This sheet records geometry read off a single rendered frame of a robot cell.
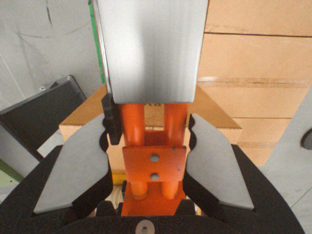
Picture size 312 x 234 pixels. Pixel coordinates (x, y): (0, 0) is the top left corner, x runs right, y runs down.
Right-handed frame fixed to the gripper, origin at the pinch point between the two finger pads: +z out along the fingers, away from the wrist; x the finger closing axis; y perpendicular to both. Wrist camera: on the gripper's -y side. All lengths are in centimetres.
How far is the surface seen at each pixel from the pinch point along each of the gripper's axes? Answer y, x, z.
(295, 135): 86, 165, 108
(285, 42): -7, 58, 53
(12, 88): 32, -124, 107
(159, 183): 12.1, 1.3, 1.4
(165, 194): 11.2, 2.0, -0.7
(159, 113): 10.2, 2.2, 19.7
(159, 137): 3.7, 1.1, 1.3
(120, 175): 24.5, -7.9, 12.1
